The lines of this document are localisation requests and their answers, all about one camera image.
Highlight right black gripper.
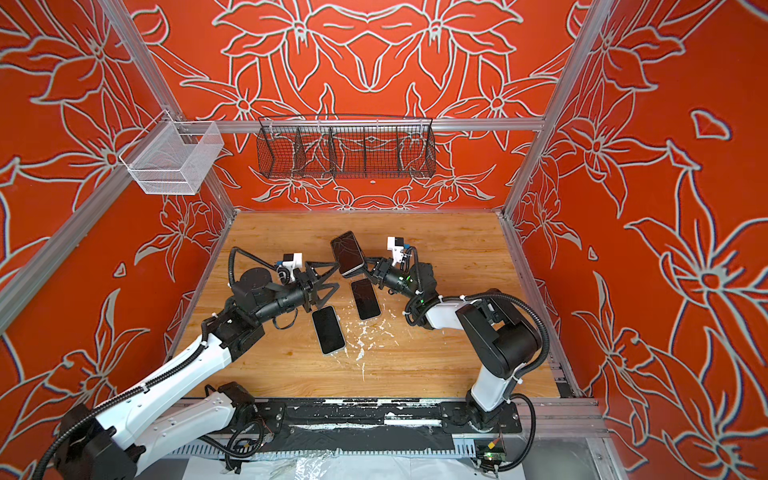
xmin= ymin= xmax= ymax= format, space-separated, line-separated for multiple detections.
xmin=355 ymin=258 xmax=424 ymax=306

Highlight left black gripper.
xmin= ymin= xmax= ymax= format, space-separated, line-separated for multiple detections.
xmin=256 ymin=261 xmax=339 ymax=325

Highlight phone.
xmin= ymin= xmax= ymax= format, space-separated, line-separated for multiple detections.
xmin=312 ymin=306 xmax=346 ymax=355
xmin=330 ymin=231 xmax=366 ymax=278
xmin=351 ymin=279 xmax=381 ymax=321

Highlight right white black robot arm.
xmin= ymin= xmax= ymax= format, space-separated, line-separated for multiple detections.
xmin=345 ymin=246 xmax=550 ymax=432

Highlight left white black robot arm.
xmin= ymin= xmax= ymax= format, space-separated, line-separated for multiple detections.
xmin=32 ymin=247 xmax=339 ymax=479

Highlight phone in white case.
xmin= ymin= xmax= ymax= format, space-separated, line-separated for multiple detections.
xmin=312 ymin=306 xmax=346 ymax=355

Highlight clear plastic bin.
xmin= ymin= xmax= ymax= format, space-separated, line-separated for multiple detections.
xmin=119 ymin=121 xmax=224 ymax=195

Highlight small green circuit board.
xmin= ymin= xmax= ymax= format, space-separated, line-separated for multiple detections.
xmin=475 ymin=440 xmax=507 ymax=471

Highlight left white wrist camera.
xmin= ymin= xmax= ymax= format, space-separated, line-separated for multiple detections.
xmin=276 ymin=253 xmax=304 ymax=285

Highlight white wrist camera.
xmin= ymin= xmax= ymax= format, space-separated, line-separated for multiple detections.
xmin=387 ymin=236 xmax=409 ymax=265
xmin=276 ymin=253 xmax=304 ymax=285

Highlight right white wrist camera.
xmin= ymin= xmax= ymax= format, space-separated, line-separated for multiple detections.
xmin=387 ymin=236 xmax=409 ymax=265

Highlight black wire basket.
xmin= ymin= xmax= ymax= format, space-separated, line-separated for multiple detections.
xmin=255 ymin=115 xmax=437 ymax=179

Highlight aluminium frame rails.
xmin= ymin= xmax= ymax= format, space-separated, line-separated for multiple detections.
xmin=1 ymin=1 xmax=593 ymax=479

